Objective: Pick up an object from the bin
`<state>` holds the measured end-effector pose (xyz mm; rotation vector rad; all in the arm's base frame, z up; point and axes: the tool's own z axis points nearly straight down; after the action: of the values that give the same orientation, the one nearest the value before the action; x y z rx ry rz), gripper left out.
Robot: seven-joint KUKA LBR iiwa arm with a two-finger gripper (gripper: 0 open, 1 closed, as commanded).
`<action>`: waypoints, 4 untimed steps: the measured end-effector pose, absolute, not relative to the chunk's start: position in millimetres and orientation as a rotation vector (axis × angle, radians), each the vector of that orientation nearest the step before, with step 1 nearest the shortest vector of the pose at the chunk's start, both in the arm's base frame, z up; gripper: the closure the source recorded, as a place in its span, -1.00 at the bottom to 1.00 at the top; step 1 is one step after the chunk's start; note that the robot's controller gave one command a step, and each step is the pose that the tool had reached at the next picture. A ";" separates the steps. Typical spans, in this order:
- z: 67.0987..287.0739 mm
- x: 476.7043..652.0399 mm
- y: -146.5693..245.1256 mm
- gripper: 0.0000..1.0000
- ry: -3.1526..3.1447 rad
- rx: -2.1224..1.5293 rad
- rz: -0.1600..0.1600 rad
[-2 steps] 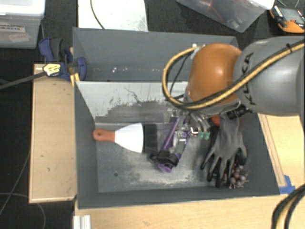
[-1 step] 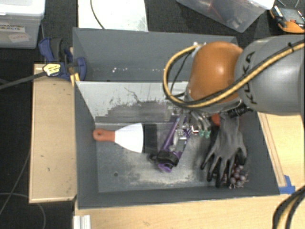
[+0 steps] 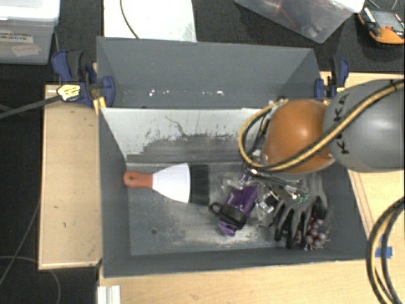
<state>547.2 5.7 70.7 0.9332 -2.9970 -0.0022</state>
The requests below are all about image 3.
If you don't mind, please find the pale wood flat board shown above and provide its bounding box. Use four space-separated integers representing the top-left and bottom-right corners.
37 84 104 270

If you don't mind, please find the orange handled paintbrush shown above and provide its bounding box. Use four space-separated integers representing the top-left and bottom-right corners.
122 162 211 206

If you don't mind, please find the grey metal bin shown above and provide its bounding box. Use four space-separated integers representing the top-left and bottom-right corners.
96 35 370 277

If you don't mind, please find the purple toy grape bunch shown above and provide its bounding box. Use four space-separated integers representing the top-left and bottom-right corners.
297 215 332 252

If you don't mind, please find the purple bottle with black cap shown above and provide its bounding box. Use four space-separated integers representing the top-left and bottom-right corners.
208 173 259 237

